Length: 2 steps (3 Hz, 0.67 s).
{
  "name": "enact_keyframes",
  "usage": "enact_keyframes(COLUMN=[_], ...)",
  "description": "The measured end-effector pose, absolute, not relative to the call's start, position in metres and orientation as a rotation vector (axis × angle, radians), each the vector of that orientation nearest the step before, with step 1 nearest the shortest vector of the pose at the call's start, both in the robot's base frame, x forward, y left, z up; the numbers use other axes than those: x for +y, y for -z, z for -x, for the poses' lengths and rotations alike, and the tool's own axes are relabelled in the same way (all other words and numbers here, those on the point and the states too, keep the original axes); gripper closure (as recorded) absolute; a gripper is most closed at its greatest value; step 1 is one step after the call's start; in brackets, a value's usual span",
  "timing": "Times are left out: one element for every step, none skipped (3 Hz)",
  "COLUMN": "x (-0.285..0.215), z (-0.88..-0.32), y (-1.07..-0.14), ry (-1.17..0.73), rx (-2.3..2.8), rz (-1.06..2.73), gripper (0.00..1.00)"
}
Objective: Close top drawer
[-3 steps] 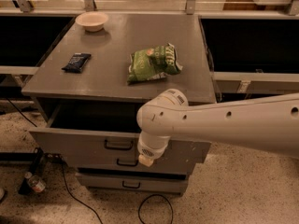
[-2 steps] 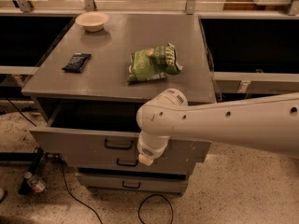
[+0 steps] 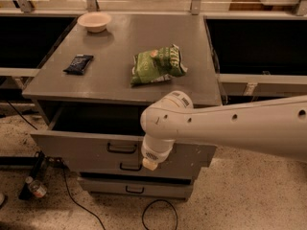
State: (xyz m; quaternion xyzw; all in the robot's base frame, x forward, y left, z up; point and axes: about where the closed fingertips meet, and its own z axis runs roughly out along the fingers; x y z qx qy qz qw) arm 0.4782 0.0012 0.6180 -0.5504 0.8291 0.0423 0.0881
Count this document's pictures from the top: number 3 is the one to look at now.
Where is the grey top drawer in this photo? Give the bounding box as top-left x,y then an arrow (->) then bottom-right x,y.
30,103 -> 218,172

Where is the grey drawer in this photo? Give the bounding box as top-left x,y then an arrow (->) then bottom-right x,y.
67,160 -> 201,181
77,177 -> 193,200
30,103 -> 218,172

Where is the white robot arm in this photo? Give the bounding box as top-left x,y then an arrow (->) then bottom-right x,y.
140,91 -> 307,171

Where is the grey middle drawer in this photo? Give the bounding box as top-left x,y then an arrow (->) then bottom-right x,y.
67,160 -> 201,181

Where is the grey bottom drawer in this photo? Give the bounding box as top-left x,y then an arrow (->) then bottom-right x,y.
77,177 -> 193,200

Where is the grey drawer cabinet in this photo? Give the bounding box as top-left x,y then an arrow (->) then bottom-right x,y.
23,14 -> 222,186

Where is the green chip bag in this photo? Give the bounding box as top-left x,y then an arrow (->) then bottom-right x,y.
130,44 -> 187,85

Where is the small can on floor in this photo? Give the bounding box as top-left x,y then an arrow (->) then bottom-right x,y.
25,176 -> 47,198

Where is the dark blue snack packet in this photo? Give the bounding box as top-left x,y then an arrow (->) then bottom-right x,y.
63,55 -> 93,76

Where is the beige bowl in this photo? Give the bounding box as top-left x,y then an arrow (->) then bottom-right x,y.
77,11 -> 111,33

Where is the black floor cable loop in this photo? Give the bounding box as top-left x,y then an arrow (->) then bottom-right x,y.
141,198 -> 178,230

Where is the black top drawer handle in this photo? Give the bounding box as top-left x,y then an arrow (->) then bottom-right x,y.
106,143 -> 137,154

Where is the black cable at left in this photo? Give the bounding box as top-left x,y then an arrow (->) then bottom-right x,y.
4,100 -> 38,131

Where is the metal railing frame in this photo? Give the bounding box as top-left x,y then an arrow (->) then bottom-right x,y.
1,0 -> 307,96

